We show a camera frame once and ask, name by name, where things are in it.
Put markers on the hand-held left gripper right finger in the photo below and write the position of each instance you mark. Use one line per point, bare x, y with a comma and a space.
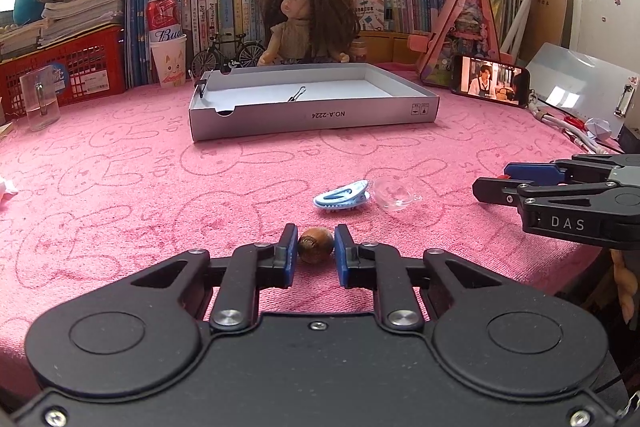
342, 257

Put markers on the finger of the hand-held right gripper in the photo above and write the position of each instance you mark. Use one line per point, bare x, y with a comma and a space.
535, 173
495, 192

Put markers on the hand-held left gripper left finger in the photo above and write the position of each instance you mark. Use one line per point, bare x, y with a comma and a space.
287, 257

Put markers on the brown walnut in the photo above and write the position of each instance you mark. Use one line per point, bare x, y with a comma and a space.
316, 245

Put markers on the blue hair clip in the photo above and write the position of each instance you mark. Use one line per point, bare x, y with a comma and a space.
342, 197

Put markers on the clear plastic cup lid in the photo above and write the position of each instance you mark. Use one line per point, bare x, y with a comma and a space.
397, 194

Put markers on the white shallow cardboard box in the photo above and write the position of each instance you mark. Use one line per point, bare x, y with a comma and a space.
310, 119

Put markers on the black binder clip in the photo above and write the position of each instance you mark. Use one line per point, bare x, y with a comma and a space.
297, 94

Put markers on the clear clipboard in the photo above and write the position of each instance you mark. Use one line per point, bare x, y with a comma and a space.
575, 82

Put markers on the black smartphone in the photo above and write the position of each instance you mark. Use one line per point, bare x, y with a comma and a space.
492, 81

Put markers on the brown cardboard envelope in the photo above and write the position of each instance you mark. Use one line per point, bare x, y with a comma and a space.
547, 22

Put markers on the pink triangular toy house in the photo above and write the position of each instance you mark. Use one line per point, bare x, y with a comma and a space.
470, 22

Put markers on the pink printed towel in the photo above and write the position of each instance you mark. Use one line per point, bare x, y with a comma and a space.
125, 187

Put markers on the tan cardboard box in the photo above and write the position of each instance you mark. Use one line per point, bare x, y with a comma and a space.
390, 48

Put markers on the small black clip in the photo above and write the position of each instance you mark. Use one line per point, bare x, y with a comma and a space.
200, 83

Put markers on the black miniature bicycle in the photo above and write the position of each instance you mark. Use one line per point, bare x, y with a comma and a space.
215, 56

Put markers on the colourful printed box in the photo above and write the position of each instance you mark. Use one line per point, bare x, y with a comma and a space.
369, 12

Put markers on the white paper cup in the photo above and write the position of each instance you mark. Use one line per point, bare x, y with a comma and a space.
169, 64

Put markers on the curly brown haired doll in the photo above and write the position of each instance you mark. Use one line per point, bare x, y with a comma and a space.
305, 22

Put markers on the row of colourful children's books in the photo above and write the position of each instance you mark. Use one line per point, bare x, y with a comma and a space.
225, 7

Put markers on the red beer can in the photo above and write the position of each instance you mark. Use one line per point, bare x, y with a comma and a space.
164, 19

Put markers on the large red plastic basket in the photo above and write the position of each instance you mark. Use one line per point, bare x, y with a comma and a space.
90, 62

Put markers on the row of thin blue booklets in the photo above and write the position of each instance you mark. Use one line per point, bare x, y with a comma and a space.
140, 22

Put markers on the crumpled white tissue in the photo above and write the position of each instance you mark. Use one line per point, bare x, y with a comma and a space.
6, 188

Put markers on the clear glass mug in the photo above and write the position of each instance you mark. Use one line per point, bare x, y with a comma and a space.
40, 99

